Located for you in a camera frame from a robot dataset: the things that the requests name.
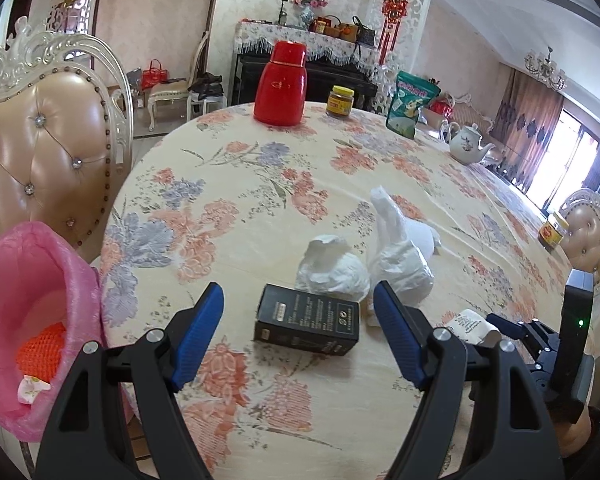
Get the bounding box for right hand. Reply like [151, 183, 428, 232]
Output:
[552, 406, 600, 458]

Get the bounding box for brown curtain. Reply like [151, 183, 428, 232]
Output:
[491, 70, 564, 192]

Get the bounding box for white tissue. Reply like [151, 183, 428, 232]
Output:
[294, 235, 370, 302]

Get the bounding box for red thermos jug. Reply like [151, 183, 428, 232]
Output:
[253, 41, 308, 127]

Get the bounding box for green snack bag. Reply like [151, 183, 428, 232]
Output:
[386, 72, 441, 139]

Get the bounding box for flower vase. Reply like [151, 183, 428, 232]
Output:
[289, 0, 330, 29]

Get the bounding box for white side chair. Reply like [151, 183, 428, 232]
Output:
[147, 30, 210, 131]

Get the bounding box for white plastic bag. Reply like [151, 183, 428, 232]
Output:
[367, 186, 441, 307]

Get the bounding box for white floral teapot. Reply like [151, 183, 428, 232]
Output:
[446, 122, 495, 166]

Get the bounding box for floral tablecloth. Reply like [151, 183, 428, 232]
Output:
[99, 104, 570, 479]

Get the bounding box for cream sofa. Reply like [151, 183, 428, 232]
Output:
[420, 93, 493, 144]

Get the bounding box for red handbag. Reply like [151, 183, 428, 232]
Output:
[140, 58, 169, 90]

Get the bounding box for black handbag on piano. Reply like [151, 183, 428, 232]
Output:
[352, 15, 375, 47]

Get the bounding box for tufted beige dining chair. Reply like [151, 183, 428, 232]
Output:
[0, 16, 134, 261]

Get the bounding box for orange foam net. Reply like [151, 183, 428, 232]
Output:
[16, 322, 66, 384]

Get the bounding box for red chinese knot ornament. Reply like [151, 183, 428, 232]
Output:
[378, 0, 410, 65]

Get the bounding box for yellow lid jar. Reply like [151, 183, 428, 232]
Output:
[326, 86, 355, 118]

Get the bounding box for chandelier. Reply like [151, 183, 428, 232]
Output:
[524, 46, 567, 92]

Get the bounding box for black carton box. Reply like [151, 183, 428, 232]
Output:
[253, 284, 360, 356]

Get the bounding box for black piano with lace cover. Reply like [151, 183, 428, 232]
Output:
[229, 20, 382, 111]

